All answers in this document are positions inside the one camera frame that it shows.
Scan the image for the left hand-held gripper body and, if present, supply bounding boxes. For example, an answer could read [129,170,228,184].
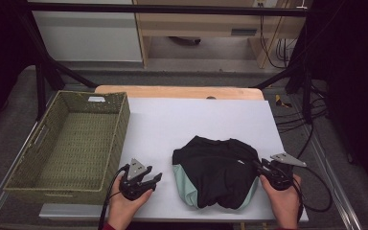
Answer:
[118,157,154,201]

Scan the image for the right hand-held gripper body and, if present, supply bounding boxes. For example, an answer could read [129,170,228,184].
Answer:
[262,152,308,192]

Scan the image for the black and mint green shirt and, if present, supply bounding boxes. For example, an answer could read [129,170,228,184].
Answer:
[172,135,263,210]

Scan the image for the green woven basket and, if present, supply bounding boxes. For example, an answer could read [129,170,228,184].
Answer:
[3,90,131,205]

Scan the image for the person's left hand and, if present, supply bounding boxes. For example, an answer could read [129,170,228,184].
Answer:
[106,175,154,226]

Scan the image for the person's right hand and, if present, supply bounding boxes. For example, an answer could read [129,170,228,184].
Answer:
[259,173,302,230]

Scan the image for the white table board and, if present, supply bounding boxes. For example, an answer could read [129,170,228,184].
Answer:
[38,97,310,223]

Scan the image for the yellow and black tape piece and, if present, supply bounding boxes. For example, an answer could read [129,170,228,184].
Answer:
[274,94,293,109]

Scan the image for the black metal stand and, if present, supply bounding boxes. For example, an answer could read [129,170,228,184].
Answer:
[252,9,315,125]
[15,0,99,122]

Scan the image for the light wooden table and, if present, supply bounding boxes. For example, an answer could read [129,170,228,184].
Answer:
[94,84,265,102]

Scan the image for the white basket label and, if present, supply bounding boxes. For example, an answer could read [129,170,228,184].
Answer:
[87,95,106,104]

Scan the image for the black curtain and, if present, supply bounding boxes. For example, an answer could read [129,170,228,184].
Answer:
[0,0,36,135]
[310,0,368,196]

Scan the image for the white cabinet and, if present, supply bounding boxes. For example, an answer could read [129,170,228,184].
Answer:
[32,0,143,62]

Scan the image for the light wooden desk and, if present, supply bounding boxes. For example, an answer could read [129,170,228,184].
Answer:
[132,0,314,70]

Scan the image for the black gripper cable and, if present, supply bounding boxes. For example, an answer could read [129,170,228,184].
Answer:
[97,163,131,230]
[287,123,334,224]

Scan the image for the black floor cables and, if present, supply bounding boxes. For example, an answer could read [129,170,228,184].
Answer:
[274,80,330,134]

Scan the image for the hanging black cables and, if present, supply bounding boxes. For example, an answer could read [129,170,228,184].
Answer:
[258,13,298,70]

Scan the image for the black horizontal frame bar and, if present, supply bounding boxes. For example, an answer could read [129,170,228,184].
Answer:
[28,2,308,17]

